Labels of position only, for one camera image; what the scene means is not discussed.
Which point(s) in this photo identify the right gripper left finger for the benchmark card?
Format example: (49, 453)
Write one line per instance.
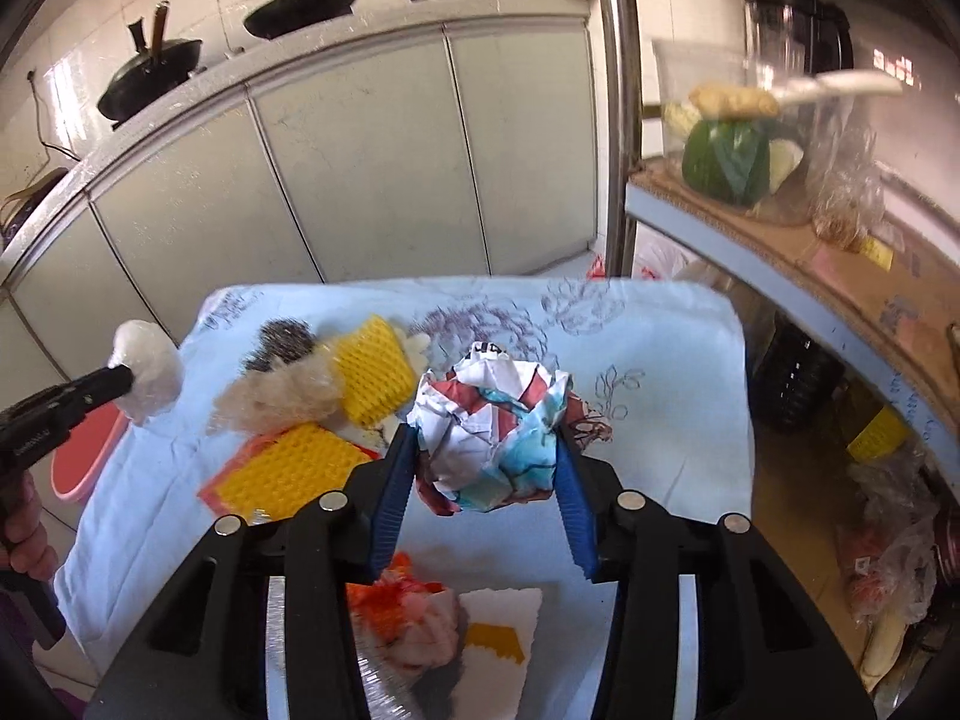
(396, 475)

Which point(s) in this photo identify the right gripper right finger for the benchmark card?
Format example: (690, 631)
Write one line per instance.
(575, 493)

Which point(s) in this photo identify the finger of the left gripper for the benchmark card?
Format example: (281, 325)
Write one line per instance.
(90, 392)

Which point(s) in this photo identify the white plastic bag ball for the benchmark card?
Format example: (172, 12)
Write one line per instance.
(157, 369)

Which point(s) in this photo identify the colourful paper ball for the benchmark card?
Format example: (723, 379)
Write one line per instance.
(489, 431)

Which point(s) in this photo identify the person's left hand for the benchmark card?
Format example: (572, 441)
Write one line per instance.
(25, 547)

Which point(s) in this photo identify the pink plastic bin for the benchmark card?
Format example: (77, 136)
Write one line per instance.
(76, 466)

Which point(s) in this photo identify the yellow foam net lower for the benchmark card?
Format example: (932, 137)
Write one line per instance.
(292, 468)

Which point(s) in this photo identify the yellow foam net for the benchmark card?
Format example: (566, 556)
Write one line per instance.
(292, 468)
(376, 375)

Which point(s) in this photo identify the orange snack wrapper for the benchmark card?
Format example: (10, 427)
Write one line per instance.
(411, 625)

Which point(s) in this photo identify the yellow foam net upper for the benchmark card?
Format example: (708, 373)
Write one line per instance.
(376, 375)

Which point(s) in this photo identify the crumpled clear plastic wrap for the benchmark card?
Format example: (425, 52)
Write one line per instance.
(265, 402)

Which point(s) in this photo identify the white yellow sponge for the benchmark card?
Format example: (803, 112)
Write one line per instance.
(495, 657)

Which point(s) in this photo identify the light blue floral tablecloth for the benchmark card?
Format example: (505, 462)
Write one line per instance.
(660, 365)

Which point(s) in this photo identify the steel wool scrubber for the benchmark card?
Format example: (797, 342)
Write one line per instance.
(281, 342)

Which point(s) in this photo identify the silver glitter scouring cloth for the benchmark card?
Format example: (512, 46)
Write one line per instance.
(387, 693)

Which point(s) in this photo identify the yellow box under shelf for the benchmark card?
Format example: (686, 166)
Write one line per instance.
(880, 437)

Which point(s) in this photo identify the plastic bags on lower shelf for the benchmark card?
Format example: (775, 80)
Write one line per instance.
(887, 559)

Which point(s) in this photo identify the black wok front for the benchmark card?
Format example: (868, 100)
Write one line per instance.
(157, 67)

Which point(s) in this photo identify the black wok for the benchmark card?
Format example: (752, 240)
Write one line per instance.
(157, 67)
(280, 17)

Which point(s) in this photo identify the green pepper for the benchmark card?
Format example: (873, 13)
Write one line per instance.
(728, 161)

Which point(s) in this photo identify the cardboard lined shelf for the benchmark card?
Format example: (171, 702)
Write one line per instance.
(887, 322)

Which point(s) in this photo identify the clear plastic bag on shelf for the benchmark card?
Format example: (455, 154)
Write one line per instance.
(847, 197)

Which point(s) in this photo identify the clear plastic container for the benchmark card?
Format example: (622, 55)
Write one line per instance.
(683, 65)

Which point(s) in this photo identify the ginger root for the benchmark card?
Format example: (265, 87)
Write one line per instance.
(733, 103)

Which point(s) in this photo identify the black wok rear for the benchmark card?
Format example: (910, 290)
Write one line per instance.
(280, 17)

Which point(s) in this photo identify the white leek stalk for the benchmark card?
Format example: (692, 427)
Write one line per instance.
(836, 84)

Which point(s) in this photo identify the black kettle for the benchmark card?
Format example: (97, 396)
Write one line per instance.
(801, 36)

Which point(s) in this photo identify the metal shelf post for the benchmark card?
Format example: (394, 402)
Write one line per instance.
(622, 50)

